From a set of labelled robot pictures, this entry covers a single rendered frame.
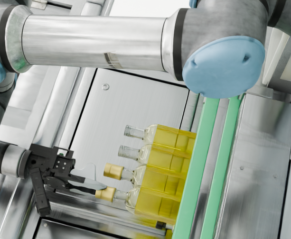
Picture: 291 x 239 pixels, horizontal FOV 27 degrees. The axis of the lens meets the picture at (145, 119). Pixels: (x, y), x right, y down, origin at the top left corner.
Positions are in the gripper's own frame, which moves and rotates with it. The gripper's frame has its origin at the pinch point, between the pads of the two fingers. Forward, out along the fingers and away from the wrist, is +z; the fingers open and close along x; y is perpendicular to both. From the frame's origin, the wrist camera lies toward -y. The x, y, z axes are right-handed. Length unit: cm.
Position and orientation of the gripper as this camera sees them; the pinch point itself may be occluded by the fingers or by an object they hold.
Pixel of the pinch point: (100, 191)
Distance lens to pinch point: 144.2
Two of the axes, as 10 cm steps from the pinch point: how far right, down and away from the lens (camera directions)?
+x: -0.5, 4.6, 8.9
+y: 2.4, -8.5, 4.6
